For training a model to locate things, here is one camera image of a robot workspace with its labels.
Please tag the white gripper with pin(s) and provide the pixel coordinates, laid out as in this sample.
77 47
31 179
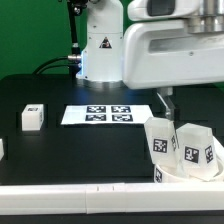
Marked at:
164 54

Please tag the white round stool seat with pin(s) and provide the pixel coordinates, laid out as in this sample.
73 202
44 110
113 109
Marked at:
169 175

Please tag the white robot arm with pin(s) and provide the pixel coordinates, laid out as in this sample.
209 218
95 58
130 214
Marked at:
107 22

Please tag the white sheet with four tags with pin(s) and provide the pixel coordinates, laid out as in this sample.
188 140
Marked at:
106 114

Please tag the white block at left edge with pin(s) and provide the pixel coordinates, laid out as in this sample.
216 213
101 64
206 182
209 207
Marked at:
1 149

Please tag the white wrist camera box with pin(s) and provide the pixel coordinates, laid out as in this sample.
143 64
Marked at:
144 10

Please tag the white front rail wall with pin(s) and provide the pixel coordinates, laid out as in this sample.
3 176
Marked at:
111 198

